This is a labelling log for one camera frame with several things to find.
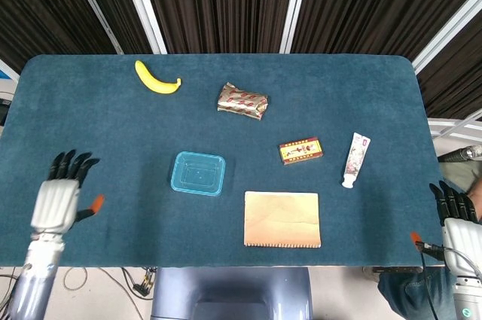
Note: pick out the gold foil snack packet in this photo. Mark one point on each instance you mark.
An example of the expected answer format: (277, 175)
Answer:
(241, 101)

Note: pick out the thin grey frame post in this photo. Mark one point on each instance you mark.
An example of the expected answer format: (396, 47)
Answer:
(93, 3)

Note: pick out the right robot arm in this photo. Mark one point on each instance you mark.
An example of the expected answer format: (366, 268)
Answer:
(468, 301)

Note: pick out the blue-grey robot torso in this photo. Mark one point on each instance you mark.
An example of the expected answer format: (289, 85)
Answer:
(233, 293)

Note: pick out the white and blue board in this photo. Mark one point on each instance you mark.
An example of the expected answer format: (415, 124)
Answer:
(5, 71)

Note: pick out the yellow banana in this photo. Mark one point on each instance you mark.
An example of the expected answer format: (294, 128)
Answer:
(154, 84)

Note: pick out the teal tablecloth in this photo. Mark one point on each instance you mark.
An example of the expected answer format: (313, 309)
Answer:
(113, 116)

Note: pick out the white toothpaste tube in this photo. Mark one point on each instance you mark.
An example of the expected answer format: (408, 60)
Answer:
(356, 158)

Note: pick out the blue translucent plastic lid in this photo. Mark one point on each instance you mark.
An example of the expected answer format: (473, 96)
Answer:
(177, 184)

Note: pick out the person bare forearm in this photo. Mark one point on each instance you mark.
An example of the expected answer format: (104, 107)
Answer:
(476, 199)

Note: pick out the white metal frame rails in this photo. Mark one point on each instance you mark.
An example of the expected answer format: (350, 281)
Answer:
(440, 122)

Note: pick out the wide white frame post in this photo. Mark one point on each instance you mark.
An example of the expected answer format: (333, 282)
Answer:
(143, 3)

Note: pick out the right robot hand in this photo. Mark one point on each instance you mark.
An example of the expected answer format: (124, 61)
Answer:
(463, 244)

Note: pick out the dark brown pleated curtain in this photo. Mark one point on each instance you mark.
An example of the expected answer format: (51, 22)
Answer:
(226, 3)

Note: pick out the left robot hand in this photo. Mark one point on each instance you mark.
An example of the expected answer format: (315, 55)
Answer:
(54, 203)

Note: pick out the tan spiral notebook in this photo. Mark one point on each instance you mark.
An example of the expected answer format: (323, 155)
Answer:
(282, 218)

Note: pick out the black power strip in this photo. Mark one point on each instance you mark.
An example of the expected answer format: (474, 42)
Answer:
(142, 289)

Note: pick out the grey metal rod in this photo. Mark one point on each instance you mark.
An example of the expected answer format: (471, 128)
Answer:
(461, 154)

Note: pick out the person in blue jeans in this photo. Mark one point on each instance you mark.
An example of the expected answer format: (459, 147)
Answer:
(406, 290)

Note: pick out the clear plastic container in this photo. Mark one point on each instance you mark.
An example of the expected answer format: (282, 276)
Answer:
(197, 178)

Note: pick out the yellow and red small box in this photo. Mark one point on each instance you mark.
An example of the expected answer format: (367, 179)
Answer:
(301, 151)

